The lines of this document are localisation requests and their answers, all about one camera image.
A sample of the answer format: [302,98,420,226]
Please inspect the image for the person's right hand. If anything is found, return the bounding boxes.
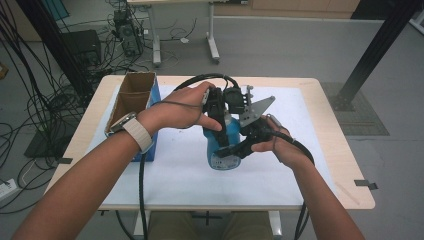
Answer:
[250,114,316,171]

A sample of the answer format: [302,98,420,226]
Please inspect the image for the bundle of black floor cables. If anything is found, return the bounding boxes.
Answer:
[0,0,84,214]

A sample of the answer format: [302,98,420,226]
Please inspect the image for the dark floor mat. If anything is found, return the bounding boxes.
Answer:
[24,129,68,158]
[320,82,390,137]

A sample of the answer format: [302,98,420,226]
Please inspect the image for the white strap wristwatch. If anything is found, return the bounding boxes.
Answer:
[109,111,154,155]

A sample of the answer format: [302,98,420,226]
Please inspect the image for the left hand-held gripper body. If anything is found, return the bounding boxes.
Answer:
[203,84,255,134]

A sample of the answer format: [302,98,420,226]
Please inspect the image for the person's khaki trousers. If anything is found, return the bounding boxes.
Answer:
[146,211,272,240]

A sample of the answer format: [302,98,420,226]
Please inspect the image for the person's left hand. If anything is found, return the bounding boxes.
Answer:
[137,81,224,134]

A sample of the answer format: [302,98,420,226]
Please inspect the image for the white table leg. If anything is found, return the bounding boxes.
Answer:
[268,210,283,240]
[133,210,151,240]

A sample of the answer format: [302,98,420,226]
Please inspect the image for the wooden cabinet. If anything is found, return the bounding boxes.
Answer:
[213,0,361,19]

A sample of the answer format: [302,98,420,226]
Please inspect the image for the black computer tower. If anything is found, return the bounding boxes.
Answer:
[113,9,143,56]

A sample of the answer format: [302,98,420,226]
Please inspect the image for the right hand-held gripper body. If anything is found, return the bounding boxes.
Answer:
[238,95,279,145]

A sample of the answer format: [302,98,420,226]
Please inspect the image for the blue cardboard box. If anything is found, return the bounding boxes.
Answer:
[104,71,163,163]

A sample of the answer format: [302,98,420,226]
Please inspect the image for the white table sheet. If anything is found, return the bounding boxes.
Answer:
[88,84,338,207]

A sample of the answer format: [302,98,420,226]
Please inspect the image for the black equipment box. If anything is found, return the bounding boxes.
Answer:
[61,29,103,68]

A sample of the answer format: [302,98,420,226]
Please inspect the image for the black frame post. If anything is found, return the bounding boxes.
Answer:
[14,0,93,98]
[333,0,424,111]

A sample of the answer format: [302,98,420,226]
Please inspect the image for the blue bottle with white cap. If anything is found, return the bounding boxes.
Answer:
[203,113,243,172]

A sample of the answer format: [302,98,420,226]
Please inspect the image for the teal panel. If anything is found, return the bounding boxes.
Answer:
[39,0,71,21]

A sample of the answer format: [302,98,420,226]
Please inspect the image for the white power strip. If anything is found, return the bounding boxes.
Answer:
[0,178,18,203]

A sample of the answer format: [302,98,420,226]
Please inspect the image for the white-legged background desk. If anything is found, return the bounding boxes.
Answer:
[126,0,249,66]

